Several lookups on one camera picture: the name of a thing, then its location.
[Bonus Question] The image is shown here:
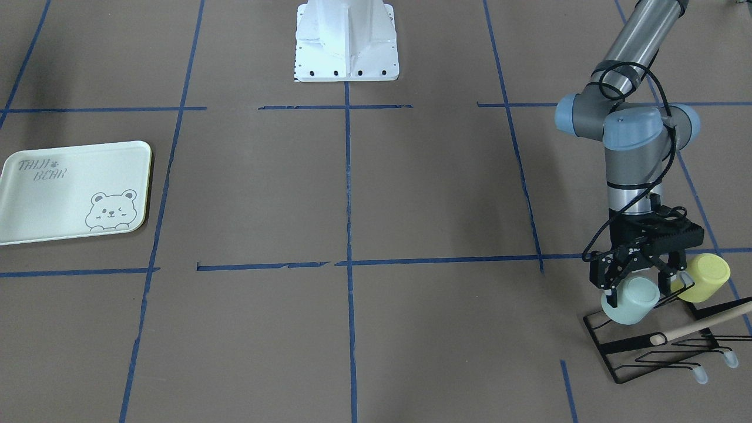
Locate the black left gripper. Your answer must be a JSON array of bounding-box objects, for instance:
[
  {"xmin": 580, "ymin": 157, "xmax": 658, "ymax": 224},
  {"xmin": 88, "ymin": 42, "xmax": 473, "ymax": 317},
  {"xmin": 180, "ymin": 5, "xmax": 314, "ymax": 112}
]
[{"xmin": 590, "ymin": 206, "xmax": 706, "ymax": 308}]

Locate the pale green cup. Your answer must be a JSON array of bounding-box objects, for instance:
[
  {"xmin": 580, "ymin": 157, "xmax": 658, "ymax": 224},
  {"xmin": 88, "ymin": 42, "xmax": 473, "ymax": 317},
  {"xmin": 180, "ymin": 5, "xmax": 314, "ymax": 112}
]
[{"xmin": 600, "ymin": 276, "xmax": 660, "ymax": 325}]

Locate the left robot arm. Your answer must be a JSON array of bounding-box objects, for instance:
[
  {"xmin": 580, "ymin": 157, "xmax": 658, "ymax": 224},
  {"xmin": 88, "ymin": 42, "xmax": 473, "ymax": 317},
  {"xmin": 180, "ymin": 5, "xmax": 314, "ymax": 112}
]
[{"xmin": 554, "ymin": 1, "xmax": 706, "ymax": 308}]

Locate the yellow cup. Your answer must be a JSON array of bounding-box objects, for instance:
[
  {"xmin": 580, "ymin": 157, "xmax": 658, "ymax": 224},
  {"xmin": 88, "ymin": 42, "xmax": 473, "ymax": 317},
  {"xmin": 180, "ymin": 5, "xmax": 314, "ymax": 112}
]
[{"xmin": 670, "ymin": 253, "xmax": 731, "ymax": 303}]

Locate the cream bear tray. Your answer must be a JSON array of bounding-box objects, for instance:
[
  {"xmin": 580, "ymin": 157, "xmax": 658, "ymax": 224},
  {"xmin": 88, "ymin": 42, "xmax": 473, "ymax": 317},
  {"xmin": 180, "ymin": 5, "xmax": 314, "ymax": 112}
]
[{"xmin": 1, "ymin": 141, "xmax": 153, "ymax": 246}]

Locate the black wire cup rack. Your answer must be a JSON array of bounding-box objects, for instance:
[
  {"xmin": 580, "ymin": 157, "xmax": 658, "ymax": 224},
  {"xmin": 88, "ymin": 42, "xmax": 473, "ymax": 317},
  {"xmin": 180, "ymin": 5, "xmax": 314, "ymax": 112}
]
[{"xmin": 582, "ymin": 296, "xmax": 750, "ymax": 384}]

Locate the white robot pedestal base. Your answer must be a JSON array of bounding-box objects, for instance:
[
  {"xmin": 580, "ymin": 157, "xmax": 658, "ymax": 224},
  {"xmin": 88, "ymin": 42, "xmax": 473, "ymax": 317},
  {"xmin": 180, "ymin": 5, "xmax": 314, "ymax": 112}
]
[{"xmin": 294, "ymin": 1, "xmax": 400, "ymax": 82}]

